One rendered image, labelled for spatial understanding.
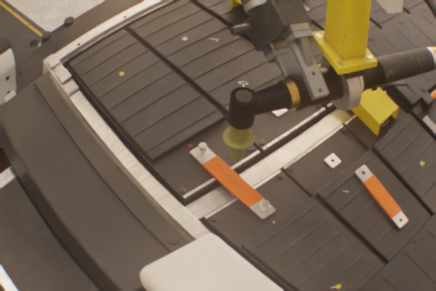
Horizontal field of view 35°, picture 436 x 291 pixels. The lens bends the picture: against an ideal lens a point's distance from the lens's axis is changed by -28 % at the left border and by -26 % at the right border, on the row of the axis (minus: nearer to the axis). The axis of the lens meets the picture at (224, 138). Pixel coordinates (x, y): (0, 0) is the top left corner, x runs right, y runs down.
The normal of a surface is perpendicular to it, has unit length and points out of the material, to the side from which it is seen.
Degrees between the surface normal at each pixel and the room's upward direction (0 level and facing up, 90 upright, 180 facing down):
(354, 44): 90
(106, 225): 0
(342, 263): 0
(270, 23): 90
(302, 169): 0
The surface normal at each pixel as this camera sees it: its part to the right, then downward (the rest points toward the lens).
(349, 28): 0.43, 0.70
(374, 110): 0.07, -0.66
